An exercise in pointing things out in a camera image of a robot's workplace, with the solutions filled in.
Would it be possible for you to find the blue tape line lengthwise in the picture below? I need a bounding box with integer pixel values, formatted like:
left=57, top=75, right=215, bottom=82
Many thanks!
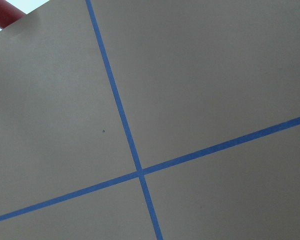
left=86, top=0, right=164, bottom=240

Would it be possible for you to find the blue tape line crosswise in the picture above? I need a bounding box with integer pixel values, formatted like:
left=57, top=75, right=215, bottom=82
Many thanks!
left=0, top=117, right=300, bottom=222

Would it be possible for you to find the red cylinder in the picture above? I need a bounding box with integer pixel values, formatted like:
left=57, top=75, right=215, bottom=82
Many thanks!
left=0, top=0, right=26, bottom=29

